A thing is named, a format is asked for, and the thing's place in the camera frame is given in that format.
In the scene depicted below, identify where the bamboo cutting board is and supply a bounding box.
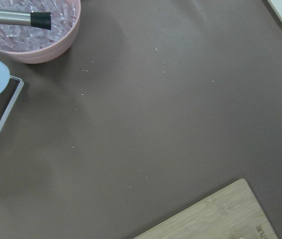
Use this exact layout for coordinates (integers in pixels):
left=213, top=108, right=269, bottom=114
left=138, top=179, right=278, bottom=239

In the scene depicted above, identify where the metal muddler black tip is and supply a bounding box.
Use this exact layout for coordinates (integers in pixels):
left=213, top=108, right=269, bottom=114
left=0, top=7, right=52, bottom=31

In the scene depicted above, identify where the pink bowl of ice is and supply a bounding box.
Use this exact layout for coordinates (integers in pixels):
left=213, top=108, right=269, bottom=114
left=0, top=0, right=81, bottom=64

